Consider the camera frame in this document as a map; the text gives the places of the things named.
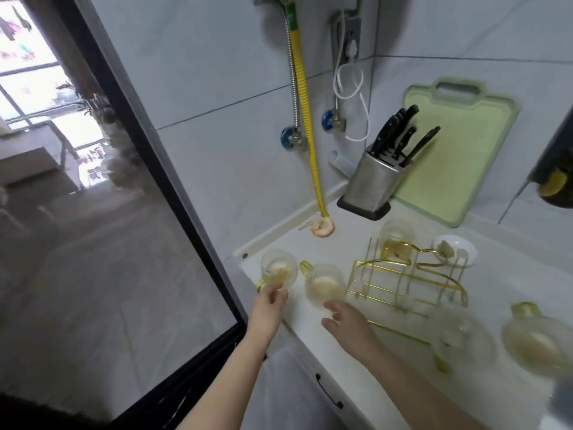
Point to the person's left hand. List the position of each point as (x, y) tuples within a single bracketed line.
[(265, 315)]

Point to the person's right hand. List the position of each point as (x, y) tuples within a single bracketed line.
[(356, 329)]

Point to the person's right thumb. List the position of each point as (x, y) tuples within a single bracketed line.
[(330, 325)]

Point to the person's left fingers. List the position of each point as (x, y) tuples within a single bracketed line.
[(274, 294)]

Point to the person's right forearm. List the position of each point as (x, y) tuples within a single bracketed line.
[(438, 394)]

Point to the person's left forearm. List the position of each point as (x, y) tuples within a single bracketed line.
[(232, 380)]

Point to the white cabinet door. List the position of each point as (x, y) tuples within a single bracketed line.
[(304, 385)]

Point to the small white bowl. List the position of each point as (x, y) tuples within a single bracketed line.
[(454, 248)]

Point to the steel knife block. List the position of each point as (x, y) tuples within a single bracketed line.
[(369, 183)]

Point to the black framed glass door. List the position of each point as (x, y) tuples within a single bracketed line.
[(112, 228)]

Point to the light green cutting board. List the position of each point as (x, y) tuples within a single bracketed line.
[(461, 156)]

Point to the black appliance with yellow part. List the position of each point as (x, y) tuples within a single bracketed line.
[(553, 167)]

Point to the grey wall socket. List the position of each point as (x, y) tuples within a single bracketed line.
[(351, 29)]

